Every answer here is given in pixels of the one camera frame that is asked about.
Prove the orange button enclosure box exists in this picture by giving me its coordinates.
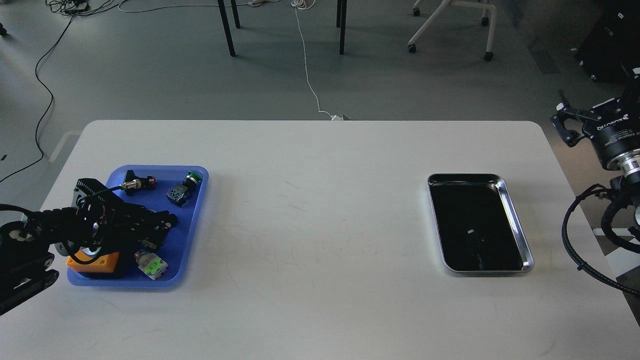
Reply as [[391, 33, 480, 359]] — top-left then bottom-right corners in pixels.
[[66, 250, 131, 280]]

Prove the small black gear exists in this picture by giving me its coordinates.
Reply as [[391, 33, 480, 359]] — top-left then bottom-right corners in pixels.
[[161, 213, 178, 228]]

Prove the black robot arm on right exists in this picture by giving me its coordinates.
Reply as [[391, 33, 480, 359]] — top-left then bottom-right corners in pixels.
[[550, 89, 640, 297]]

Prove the white chair base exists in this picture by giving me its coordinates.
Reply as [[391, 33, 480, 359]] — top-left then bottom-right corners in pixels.
[[406, 0, 498, 64]]

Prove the silver metal tray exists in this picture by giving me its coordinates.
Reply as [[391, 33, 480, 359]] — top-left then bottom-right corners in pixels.
[[427, 173, 535, 277]]

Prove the white cable on floor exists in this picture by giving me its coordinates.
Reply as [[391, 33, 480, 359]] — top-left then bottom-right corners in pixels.
[[247, 0, 345, 122]]

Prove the black table leg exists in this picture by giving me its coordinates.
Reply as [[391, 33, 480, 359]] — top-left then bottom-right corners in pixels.
[[217, 0, 242, 58], [336, 0, 348, 56]]

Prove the blue plastic tray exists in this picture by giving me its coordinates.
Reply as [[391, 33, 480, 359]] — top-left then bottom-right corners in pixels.
[[66, 164, 210, 289]]

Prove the black equipment case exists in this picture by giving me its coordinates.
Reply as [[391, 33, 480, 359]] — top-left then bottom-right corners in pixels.
[[574, 0, 640, 82]]

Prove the black table leg left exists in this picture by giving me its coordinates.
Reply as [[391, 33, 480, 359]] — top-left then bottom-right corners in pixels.
[[217, 0, 242, 58]]

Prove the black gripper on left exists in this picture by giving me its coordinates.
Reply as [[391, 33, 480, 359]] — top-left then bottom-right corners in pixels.
[[70, 178, 170, 258]]

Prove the black floor cable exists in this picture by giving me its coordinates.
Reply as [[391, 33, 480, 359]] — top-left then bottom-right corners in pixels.
[[0, 0, 121, 183]]

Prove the silver switch with green block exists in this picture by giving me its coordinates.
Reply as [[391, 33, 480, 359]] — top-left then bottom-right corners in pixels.
[[134, 249, 169, 281]]

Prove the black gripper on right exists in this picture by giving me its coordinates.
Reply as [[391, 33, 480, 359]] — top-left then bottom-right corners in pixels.
[[550, 89, 640, 173]]

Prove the green push button switch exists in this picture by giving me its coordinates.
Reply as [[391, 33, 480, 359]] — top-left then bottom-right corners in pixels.
[[165, 170, 203, 208]]

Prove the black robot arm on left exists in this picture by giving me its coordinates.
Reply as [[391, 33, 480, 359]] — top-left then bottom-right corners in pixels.
[[0, 177, 178, 313]]

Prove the black table leg right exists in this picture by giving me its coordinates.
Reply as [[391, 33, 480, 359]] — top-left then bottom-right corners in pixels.
[[336, 0, 348, 56]]

